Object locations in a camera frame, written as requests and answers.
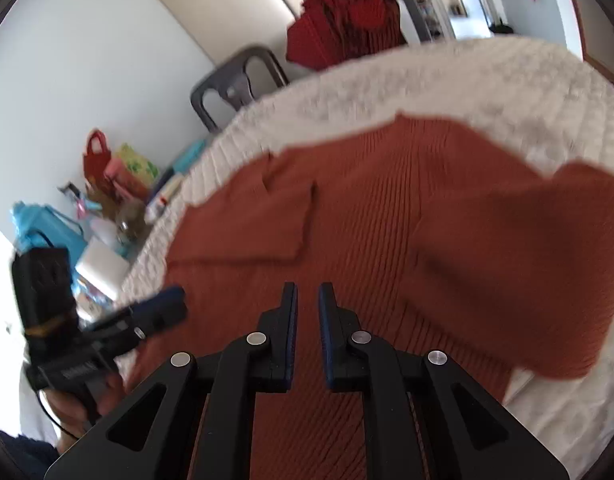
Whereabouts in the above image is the person's left forearm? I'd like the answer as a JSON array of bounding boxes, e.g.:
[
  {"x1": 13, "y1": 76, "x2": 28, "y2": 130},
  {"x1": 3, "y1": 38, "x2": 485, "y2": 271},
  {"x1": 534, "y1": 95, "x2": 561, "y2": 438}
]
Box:
[{"x1": 0, "y1": 427, "x2": 62, "y2": 480}]

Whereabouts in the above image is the grey chair under garment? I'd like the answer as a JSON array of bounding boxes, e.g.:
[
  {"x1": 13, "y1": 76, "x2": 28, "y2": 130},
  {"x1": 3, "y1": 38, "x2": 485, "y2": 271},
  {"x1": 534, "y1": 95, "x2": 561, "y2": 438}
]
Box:
[{"x1": 384, "y1": 0, "x2": 434, "y2": 46}]

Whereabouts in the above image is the white tube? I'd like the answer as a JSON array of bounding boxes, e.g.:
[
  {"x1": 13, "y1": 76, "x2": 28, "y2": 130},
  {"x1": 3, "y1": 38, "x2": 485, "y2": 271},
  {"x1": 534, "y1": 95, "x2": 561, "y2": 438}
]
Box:
[{"x1": 144, "y1": 175, "x2": 184, "y2": 224}]

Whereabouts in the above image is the red gift bag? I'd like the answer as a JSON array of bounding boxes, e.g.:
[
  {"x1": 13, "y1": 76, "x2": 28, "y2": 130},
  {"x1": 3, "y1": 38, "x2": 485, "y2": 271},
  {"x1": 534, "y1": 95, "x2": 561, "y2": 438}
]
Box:
[{"x1": 83, "y1": 130, "x2": 112, "y2": 186}]

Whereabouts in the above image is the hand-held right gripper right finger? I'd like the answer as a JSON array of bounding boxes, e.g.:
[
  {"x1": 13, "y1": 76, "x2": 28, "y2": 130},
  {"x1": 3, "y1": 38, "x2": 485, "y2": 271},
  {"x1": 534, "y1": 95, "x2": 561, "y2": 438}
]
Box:
[{"x1": 319, "y1": 282, "x2": 570, "y2": 480}]

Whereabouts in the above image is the teal flat object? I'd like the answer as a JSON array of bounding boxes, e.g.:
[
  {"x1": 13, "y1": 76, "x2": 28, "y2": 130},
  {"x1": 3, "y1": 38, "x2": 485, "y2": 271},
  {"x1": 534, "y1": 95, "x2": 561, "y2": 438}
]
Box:
[{"x1": 171, "y1": 140, "x2": 208, "y2": 177}]

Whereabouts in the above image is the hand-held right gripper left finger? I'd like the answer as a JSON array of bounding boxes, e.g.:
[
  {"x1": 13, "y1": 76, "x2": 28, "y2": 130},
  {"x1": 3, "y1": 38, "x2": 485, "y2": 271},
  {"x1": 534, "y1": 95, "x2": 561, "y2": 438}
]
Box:
[{"x1": 44, "y1": 282, "x2": 298, "y2": 480}]

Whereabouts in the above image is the pink packet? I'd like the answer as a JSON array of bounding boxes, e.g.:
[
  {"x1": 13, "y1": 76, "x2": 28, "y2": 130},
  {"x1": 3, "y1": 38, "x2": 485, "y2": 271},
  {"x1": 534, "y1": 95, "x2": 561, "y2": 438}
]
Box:
[{"x1": 104, "y1": 157, "x2": 150, "y2": 202}]

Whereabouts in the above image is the white paper roll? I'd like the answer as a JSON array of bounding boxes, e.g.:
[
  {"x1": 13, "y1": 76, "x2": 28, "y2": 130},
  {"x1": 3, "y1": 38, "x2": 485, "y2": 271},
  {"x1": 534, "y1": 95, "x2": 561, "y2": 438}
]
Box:
[{"x1": 76, "y1": 239, "x2": 130, "y2": 297}]

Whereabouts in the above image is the beige leaning board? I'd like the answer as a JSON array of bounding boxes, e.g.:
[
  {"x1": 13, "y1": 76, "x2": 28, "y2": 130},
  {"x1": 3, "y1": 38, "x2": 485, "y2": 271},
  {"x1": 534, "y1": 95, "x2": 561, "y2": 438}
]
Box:
[{"x1": 144, "y1": 0, "x2": 308, "y2": 68}]

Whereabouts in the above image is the dark plastic chair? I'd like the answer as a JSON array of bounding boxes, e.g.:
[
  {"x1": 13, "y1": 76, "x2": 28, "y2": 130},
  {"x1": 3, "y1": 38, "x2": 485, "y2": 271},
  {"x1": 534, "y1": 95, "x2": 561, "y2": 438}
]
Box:
[{"x1": 189, "y1": 45, "x2": 290, "y2": 133}]

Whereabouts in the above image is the glass jar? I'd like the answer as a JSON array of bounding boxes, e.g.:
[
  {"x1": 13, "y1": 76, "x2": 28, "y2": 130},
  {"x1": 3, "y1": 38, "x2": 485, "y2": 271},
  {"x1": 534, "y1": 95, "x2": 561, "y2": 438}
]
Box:
[{"x1": 116, "y1": 200, "x2": 148, "y2": 247}]

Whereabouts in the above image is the person's left hand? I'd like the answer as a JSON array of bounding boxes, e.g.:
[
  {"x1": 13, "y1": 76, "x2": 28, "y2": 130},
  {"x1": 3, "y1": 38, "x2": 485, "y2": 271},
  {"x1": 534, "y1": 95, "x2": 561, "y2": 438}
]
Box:
[{"x1": 46, "y1": 372, "x2": 128, "y2": 441}]

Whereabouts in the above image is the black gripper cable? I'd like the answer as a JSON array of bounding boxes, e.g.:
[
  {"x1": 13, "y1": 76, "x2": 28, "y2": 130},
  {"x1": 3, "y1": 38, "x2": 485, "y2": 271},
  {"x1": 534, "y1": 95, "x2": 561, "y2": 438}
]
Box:
[{"x1": 36, "y1": 389, "x2": 75, "y2": 438}]

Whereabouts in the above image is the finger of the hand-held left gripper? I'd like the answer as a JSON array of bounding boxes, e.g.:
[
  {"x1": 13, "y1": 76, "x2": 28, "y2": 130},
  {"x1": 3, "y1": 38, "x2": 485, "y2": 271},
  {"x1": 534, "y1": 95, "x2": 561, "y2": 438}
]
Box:
[{"x1": 112, "y1": 286, "x2": 188, "y2": 340}]

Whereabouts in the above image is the rust knit sweater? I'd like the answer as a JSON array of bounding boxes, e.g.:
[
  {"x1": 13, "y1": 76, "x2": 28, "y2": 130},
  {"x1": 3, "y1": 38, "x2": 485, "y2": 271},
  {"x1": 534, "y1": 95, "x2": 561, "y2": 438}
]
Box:
[{"x1": 119, "y1": 112, "x2": 614, "y2": 480}]

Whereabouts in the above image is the red checked garment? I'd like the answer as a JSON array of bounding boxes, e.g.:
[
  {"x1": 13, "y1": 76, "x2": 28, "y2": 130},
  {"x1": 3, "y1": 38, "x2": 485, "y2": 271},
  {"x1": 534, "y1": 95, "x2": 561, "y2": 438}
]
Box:
[{"x1": 286, "y1": 0, "x2": 408, "y2": 72}]

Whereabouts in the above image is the white quilted floral tablecloth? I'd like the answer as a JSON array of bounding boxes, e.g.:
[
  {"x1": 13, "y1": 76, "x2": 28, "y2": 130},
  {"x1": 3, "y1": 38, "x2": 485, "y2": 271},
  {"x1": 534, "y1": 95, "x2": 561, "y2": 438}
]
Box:
[{"x1": 119, "y1": 37, "x2": 614, "y2": 480}]

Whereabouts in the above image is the green floral bag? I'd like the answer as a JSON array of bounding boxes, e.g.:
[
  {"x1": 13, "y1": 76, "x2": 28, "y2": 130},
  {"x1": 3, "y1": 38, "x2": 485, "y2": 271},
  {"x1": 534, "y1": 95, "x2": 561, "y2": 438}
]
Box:
[{"x1": 114, "y1": 143, "x2": 160, "y2": 187}]

